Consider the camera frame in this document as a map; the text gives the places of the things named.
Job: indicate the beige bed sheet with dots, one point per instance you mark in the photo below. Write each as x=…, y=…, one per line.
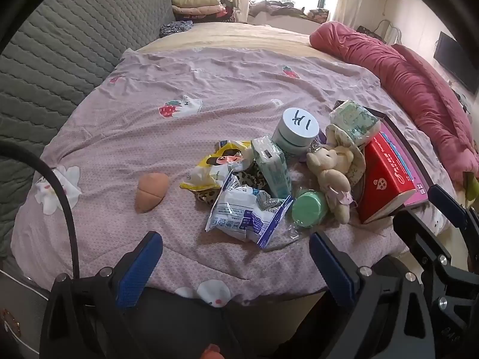
x=243, y=37

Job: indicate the green printed tissue pack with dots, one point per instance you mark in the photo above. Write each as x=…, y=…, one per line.
x=355, y=119

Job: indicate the stack of folded clothes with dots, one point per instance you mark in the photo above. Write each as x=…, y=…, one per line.
x=198, y=5

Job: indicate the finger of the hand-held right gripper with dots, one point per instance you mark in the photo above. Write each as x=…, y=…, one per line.
x=445, y=201
x=415, y=232

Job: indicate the mint white tissue pack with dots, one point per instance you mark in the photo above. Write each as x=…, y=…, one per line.
x=273, y=168

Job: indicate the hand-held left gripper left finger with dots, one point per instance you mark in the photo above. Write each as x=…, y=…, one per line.
x=138, y=269

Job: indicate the white metal rack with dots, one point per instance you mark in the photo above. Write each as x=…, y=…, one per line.
x=389, y=31

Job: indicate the leopard print scrunchie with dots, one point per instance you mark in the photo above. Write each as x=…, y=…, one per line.
x=247, y=179

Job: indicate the clothes pile on windowsill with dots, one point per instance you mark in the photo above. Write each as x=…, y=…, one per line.
x=284, y=9

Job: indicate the green cloth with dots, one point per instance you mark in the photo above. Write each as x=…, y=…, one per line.
x=472, y=190

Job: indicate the pink tray with dark frame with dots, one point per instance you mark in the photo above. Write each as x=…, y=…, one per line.
x=404, y=149

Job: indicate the white lidded jar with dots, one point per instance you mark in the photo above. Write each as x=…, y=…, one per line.
x=297, y=127

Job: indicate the purple printed bed blanket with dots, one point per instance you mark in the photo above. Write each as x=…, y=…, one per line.
x=149, y=157

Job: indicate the dark patterned cloth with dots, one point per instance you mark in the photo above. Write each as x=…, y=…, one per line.
x=176, y=28

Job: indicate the cream teddy bear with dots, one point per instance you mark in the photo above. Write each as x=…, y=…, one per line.
x=331, y=172

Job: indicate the yellow snack packet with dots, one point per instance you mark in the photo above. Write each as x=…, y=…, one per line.
x=220, y=164

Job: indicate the blue white plastic packet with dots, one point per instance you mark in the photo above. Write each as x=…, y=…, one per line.
x=239, y=213

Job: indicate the peach makeup sponge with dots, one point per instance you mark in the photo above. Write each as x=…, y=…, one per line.
x=151, y=192

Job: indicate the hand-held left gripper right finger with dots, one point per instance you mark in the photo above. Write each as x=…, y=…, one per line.
x=333, y=269

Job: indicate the red tissue box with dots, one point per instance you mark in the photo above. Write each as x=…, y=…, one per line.
x=385, y=179

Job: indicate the black television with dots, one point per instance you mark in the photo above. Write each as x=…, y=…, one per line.
x=454, y=63

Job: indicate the red duvet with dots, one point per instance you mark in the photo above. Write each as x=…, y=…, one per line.
x=393, y=67

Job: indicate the grey quilted headboard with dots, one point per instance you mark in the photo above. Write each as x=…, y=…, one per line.
x=56, y=45

